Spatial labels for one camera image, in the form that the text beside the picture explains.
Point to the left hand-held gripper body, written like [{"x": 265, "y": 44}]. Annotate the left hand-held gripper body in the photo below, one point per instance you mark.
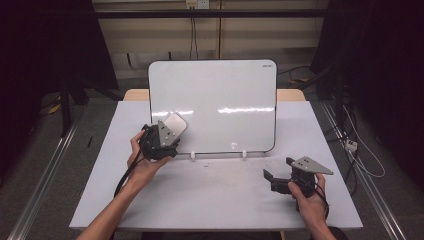
[{"x": 160, "y": 143}]

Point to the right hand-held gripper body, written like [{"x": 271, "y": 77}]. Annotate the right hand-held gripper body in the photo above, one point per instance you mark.
[{"x": 305, "y": 176}]

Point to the white whiteboard eraser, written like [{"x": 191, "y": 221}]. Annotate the white whiteboard eraser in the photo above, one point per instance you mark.
[{"x": 176, "y": 123}]

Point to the person's right hand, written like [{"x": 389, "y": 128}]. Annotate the person's right hand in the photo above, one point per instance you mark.
[{"x": 308, "y": 206}]

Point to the person's left hand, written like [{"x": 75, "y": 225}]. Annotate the person's left hand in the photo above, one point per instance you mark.
[{"x": 143, "y": 170}]

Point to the white whiteboard foot clip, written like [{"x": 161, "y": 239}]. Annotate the white whiteboard foot clip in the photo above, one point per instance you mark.
[
  {"x": 192, "y": 155},
  {"x": 244, "y": 154}
]

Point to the white power strip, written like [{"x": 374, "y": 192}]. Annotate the white power strip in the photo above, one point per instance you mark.
[{"x": 351, "y": 145}]

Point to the white whiteboard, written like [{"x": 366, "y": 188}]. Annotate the white whiteboard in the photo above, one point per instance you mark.
[{"x": 216, "y": 100}]

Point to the black metal stand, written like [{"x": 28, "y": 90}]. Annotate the black metal stand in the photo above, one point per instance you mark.
[{"x": 66, "y": 103}]

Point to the black curtain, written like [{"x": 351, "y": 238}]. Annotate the black curtain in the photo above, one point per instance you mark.
[
  {"x": 40, "y": 50},
  {"x": 383, "y": 66}
]

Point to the metal floor rail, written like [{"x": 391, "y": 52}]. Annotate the metal floor rail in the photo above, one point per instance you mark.
[
  {"x": 366, "y": 180},
  {"x": 43, "y": 180}
]

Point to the white wall outlet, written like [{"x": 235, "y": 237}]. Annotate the white wall outlet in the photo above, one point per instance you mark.
[{"x": 198, "y": 3}]

